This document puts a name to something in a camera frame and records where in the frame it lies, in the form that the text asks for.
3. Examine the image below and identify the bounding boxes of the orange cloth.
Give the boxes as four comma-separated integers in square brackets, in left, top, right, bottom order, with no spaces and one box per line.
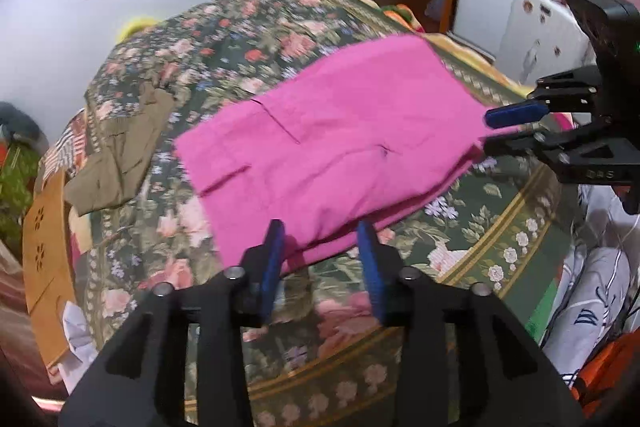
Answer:
[570,327,640,418]

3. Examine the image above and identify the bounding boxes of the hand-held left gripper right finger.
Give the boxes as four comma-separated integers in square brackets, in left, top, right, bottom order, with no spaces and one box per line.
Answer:
[356,221,587,427]

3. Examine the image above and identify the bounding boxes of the olive green garment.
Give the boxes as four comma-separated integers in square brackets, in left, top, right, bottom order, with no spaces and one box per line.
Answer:
[65,83,176,215]

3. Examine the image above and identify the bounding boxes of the white patterned pillow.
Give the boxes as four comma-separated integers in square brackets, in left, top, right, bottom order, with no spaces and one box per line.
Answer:
[540,184,640,388]

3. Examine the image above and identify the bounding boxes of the pink pants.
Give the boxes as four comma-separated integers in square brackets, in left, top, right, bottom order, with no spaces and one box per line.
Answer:
[173,33,493,277]

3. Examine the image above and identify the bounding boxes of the floral bed blanket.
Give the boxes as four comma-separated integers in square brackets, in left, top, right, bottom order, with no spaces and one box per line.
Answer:
[30,0,581,427]

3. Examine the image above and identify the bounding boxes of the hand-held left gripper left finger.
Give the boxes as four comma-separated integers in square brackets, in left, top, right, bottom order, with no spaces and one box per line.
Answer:
[58,219,287,427]

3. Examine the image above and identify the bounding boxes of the yellow cloth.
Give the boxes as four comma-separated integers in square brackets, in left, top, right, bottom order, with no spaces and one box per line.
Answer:
[118,17,156,42]

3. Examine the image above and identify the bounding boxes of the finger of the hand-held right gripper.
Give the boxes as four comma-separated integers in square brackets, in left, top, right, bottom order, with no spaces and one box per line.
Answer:
[482,119,632,186]
[484,66,603,130]

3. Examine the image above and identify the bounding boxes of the wooden headboard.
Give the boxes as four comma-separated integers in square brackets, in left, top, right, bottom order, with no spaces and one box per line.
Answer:
[22,169,76,368]

